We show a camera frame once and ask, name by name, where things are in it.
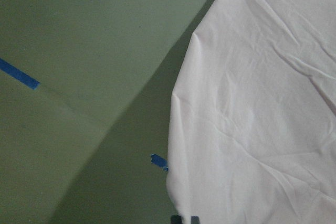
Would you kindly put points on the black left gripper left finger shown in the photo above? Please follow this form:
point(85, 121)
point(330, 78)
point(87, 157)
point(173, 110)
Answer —
point(175, 219)

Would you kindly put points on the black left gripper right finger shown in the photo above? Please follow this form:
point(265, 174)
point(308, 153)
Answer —
point(195, 220)

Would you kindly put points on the pink Snoopy t-shirt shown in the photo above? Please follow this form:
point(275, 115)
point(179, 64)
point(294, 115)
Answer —
point(252, 125)

